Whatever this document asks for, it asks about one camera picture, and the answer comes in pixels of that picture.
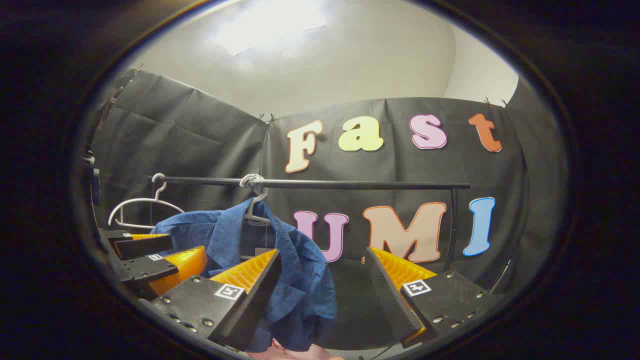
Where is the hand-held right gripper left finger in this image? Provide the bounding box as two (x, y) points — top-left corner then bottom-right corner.
(150, 248), (282, 351)

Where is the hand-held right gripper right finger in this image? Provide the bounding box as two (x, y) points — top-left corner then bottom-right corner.
(364, 246), (493, 349)

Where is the blue shirt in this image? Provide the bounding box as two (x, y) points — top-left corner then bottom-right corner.
(150, 197), (338, 353)

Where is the pink laundry hamper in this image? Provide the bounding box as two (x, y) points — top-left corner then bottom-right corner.
(270, 339), (346, 360)

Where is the white plastic hanger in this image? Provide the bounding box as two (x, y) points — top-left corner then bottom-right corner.
(107, 173), (186, 231)

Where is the white hanger with tape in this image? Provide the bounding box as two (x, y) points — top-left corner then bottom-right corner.
(240, 187), (273, 227)

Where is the black clothes rack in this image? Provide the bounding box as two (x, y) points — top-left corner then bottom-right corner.
(147, 174), (473, 273)

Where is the black backdrop cloth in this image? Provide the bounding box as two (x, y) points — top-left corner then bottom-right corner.
(87, 67), (571, 351)

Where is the clear tape wad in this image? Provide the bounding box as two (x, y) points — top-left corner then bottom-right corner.
(239, 173), (266, 191)

